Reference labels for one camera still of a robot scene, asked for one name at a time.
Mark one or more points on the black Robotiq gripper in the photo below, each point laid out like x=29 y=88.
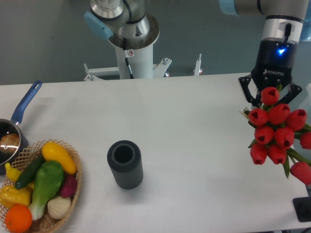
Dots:
x=273 y=67

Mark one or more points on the red tulip bouquet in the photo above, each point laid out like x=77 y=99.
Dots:
x=276 y=128

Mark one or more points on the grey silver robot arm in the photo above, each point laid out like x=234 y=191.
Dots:
x=283 y=23

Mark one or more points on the dark grey ribbed vase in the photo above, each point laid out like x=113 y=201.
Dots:
x=125 y=162

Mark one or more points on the blue transparent water bottle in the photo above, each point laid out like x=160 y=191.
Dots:
x=306 y=31

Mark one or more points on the black device at edge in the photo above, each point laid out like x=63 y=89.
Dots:
x=302 y=208

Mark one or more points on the purple red radish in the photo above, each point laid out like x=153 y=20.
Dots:
x=69 y=187

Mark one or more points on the yellow squash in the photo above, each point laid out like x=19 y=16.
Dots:
x=52 y=151

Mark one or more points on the green bok choy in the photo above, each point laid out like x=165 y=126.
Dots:
x=48 y=180

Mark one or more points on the white garlic bulb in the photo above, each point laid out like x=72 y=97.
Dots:
x=58 y=207

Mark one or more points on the dark green cucumber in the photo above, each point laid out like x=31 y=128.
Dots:
x=28 y=174

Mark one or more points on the brown bread roll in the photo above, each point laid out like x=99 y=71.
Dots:
x=9 y=143

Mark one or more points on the small yellow banana pepper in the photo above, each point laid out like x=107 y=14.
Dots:
x=12 y=174

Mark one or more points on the yellow bell pepper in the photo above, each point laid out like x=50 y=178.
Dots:
x=9 y=196

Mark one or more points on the orange fruit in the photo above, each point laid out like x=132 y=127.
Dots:
x=18 y=219

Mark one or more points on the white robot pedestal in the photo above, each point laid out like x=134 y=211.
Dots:
x=134 y=48

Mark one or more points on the white metal base frame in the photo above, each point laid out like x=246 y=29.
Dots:
x=130 y=67

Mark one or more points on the blue handled saucepan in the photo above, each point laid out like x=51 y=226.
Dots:
x=8 y=126

